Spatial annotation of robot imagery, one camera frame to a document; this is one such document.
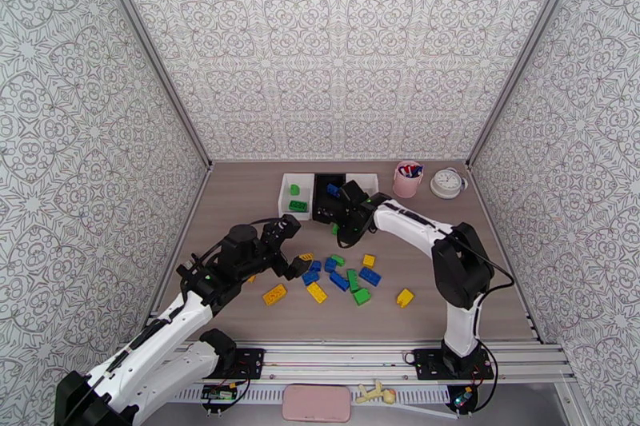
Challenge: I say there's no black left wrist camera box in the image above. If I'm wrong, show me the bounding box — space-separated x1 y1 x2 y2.
261 213 302 247

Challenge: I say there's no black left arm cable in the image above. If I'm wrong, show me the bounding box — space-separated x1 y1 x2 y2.
177 217 283 291

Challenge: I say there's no aluminium frame post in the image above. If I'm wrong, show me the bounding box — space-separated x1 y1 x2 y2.
465 0 600 169
85 0 214 169

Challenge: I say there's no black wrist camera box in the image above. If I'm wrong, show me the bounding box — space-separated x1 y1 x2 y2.
261 213 302 247
338 179 372 207

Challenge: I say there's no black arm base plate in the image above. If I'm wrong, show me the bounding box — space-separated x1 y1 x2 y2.
185 347 266 381
414 347 496 382

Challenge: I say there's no black round mount disc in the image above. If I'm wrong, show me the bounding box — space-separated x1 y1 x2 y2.
446 381 482 414

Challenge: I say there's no beige toy figure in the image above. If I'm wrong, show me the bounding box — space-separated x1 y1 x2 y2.
355 379 398 406

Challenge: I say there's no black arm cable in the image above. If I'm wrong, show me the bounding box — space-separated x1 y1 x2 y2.
385 199 516 356
177 217 283 291

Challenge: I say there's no black and red base cable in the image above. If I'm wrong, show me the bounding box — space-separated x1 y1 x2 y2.
199 361 251 413

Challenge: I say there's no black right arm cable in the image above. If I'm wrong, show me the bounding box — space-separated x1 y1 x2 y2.
385 199 516 356

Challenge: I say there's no pink rectangular pad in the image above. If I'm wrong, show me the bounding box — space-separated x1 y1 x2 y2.
281 384 353 424

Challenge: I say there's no white slotted cable duct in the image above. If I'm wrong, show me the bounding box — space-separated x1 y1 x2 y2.
172 385 451 407

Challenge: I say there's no white alarm clock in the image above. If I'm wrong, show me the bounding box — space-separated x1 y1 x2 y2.
430 167 470 200

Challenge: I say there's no black base cable loop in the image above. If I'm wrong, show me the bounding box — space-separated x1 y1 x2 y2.
470 341 501 413

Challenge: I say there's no green circuit board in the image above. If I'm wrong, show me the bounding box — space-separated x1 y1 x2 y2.
201 384 239 404

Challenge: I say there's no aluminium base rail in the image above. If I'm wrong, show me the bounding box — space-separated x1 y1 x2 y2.
107 339 576 384

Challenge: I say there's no black and white cable plug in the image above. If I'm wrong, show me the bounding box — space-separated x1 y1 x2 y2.
176 253 201 282

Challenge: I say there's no yellow long lego brick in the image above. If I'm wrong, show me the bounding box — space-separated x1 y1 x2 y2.
306 281 329 305
262 283 289 307

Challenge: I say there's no black plastic bin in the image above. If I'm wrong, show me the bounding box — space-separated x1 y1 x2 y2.
312 173 350 222

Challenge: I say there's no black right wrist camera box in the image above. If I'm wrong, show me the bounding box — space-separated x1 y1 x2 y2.
338 179 372 207

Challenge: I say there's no pink metal bucket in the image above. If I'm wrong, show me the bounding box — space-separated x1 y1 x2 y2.
392 161 425 199

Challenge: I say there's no white plastic bin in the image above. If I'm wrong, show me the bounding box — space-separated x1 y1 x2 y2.
278 173 316 222
346 173 380 201

